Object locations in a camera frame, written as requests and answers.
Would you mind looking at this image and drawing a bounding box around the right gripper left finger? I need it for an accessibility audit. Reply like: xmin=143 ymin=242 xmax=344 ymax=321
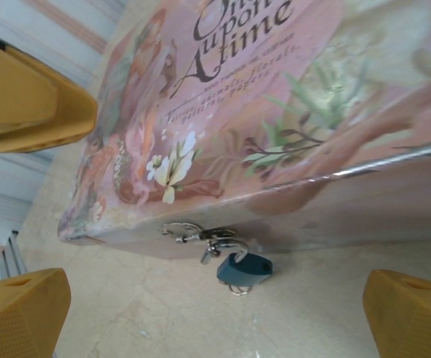
xmin=0 ymin=267 xmax=72 ymax=358

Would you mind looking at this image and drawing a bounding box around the aluminium mounting rail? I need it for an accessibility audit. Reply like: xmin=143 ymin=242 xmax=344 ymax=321
xmin=0 ymin=229 xmax=29 ymax=280

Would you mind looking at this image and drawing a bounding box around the small blue padlock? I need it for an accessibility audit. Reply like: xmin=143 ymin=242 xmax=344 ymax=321
xmin=199 ymin=237 xmax=275 ymax=291

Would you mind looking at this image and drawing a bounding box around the silver box hasp latch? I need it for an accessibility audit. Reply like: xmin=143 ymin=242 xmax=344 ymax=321
xmin=158 ymin=221 xmax=238 ymax=247

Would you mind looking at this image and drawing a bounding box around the pink illustrated tin box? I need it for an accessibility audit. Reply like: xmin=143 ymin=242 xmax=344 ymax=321
xmin=56 ymin=0 xmax=431 ymax=270

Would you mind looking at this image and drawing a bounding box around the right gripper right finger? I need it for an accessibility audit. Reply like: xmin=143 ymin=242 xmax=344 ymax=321
xmin=362 ymin=268 xmax=431 ymax=358

